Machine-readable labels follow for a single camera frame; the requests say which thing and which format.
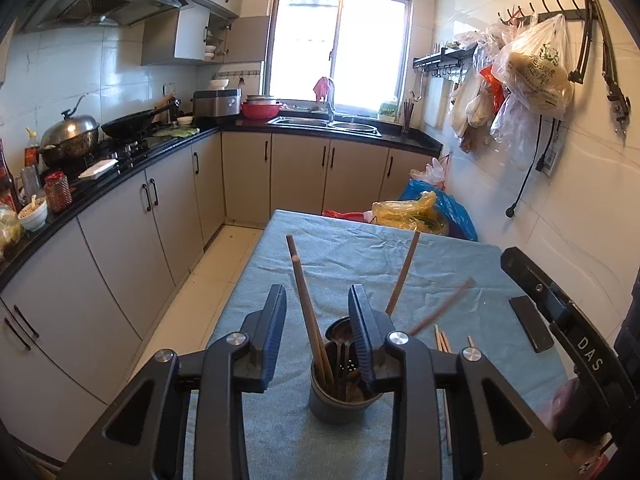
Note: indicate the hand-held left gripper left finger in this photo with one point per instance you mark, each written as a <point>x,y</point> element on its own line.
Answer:
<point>272,340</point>

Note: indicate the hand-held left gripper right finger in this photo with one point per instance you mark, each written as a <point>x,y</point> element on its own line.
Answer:
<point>361,340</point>

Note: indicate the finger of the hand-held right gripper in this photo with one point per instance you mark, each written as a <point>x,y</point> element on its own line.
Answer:
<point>585,355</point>

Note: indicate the dark grey utensil holder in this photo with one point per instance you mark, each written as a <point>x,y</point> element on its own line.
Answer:
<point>330,405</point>

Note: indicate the person's right hand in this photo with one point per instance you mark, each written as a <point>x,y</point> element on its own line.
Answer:
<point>562,402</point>

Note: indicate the black smartphone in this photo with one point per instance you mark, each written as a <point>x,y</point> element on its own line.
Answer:
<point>530,322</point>

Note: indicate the blue table cloth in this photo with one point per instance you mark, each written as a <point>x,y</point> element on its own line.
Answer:
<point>340,260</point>

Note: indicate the red plastic bag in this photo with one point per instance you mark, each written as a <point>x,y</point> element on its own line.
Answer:
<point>342,214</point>

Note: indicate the yellow plastic bag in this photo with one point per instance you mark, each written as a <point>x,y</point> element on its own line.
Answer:
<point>405,210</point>

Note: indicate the blue plastic bag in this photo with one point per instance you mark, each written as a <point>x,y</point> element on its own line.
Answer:
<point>452,210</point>

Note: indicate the beige lower kitchen cabinets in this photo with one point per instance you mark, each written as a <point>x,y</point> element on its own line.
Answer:
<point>115,260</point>

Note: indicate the white pink plastic bag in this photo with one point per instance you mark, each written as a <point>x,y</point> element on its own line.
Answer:
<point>432,170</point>

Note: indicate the steel sink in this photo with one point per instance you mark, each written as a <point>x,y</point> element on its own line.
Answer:
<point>325,124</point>

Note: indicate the black kitchen countertop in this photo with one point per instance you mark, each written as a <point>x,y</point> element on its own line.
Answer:
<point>235,124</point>

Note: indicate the dark chopstick cup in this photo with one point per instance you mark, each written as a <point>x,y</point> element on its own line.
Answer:
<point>407,117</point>

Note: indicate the red basin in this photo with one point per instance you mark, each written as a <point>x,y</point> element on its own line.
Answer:
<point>260,109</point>

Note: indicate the green box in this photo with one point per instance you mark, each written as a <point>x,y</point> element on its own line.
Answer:
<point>387,110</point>

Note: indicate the metal faucet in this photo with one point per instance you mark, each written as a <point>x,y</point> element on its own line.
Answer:
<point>330,107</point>

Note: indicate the gas stove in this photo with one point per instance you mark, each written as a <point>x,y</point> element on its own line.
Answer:
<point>125,151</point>

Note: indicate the silver kitchen appliance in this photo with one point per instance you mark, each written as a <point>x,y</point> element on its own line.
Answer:
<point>216,103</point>

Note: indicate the white tray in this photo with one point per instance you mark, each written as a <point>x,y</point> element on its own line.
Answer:
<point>97,169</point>

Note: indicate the pink cloth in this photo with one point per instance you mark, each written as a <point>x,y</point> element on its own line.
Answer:
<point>322,89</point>

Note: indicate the black wok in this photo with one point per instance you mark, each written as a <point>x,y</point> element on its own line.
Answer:
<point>127,125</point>

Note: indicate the red jar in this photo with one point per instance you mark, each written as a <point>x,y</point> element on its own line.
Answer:
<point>57,190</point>

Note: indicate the white bowl with food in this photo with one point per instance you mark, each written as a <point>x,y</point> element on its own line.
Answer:
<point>32,212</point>

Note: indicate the steel pot with lid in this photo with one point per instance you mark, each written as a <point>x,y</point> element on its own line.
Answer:
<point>70,137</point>

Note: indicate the hanging plastic bags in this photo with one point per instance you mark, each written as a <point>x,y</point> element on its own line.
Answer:
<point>535,70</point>

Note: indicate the kitchen window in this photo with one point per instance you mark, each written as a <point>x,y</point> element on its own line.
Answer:
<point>350,50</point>

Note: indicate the sauce bottle with yellow cap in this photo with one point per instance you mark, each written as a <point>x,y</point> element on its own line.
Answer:
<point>31,152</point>

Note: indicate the dark sauce bottle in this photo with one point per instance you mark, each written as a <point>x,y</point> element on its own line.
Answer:
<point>7,180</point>

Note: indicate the upper kitchen cabinets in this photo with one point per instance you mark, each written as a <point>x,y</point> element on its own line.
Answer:
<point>190,35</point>

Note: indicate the range hood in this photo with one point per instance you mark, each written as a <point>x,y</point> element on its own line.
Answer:
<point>100,0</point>

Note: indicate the black wall shelf rack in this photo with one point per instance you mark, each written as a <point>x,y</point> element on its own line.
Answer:
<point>440,60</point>

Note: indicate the black folding wall bracket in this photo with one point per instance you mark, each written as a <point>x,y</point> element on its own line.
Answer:
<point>605,45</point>

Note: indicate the black wall hook rail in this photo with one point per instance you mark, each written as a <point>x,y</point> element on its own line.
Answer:
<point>545,11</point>

